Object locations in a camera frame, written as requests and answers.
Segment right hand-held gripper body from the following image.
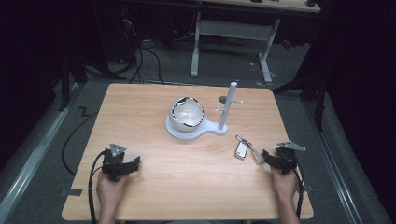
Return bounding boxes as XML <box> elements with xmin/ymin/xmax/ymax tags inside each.
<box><xmin>273</xmin><ymin>140</ymin><xmax>307</xmax><ymax>175</ymax></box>

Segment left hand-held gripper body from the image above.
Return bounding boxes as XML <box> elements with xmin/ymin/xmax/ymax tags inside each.
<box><xmin>101</xmin><ymin>142</ymin><xmax>128</xmax><ymax>183</ymax></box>

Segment silver key fob with strap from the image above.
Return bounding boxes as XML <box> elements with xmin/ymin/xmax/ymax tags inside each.
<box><xmin>233</xmin><ymin>133</ymin><xmax>265</xmax><ymax>165</ymax></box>

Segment person's right hand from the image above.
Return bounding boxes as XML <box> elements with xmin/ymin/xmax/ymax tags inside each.
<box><xmin>270</xmin><ymin>166</ymin><xmax>299</xmax><ymax>203</ymax></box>

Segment person's left hand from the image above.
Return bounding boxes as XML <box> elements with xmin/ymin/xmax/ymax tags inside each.
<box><xmin>95</xmin><ymin>170</ymin><xmax>129</xmax><ymax>210</ymax></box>

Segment grey tape strip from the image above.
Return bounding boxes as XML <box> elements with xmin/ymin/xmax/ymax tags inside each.
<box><xmin>60</xmin><ymin>188</ymin><xmax>84</xmax><ymax>198</ymax></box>

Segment white stand with pegs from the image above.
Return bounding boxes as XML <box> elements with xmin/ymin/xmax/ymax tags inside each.
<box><xmin>164</xmin><ymin>80</ymin><xmax>244</xmax><ymax>142</ymax></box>

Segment white bowl with dark rim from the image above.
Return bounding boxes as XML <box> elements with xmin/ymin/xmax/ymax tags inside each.
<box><xmin>168</xmin><ymin>95</ymin><xmax>205</xmax><ymax>133</ymax></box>

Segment black metal stand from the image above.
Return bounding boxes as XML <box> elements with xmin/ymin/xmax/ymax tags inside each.
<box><xmin>57</xmin><ymin>46</ymin><xmax>127</xmax><ymax>113</ymax></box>
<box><xmin>272</xmin><ymin>55</ymin><xmax>331</xmax><ymax>133</ymax></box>

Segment black computer tower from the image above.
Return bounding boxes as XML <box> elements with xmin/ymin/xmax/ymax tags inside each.
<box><xmin>92</xmin><ymin>4</ymin><xmax>142</xmax><ymax>64</ymax></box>

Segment white-framed desk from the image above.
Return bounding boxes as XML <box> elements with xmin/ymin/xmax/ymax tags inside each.
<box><xmin>189</xmin><ymin>0</ymin><xmax>321</xmax><ymax>84</ymax></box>

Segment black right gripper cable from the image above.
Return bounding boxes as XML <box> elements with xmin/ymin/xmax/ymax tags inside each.
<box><xmin>292</xmin><ymin>162</ymin><xmax>305</xmax><ymax>219</ymax></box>

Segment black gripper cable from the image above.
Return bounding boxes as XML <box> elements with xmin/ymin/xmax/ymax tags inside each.
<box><xmin>292</xmin><ymin>162</ymin><xmax>305</xmax><ymax>219</ymax></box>
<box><xmin>87</xmin><ymin>150</ymin><xmax>107</xmax><ymax>224</ymax></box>

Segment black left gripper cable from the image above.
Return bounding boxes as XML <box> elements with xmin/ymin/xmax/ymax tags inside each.
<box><xmin>87</xmin><ymin>150</ymin><xmax>107</xmax><ymax>224</ymax></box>

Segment metal floor rail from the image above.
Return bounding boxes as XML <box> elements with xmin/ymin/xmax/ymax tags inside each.
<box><xmin>303</xmin><ymin>101</ymin><xmax>365</xmax><ymax>224</ymax></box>
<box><xmin>0</xmin><ymin>82</ymin><xmax>82</xmax><ymax>218</ymax></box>

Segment black floor cables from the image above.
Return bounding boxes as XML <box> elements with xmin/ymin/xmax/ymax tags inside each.
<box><xmin>108</xmin><ymin>36</ymin><xmax>200</xmax><ymax>86</ymax></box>

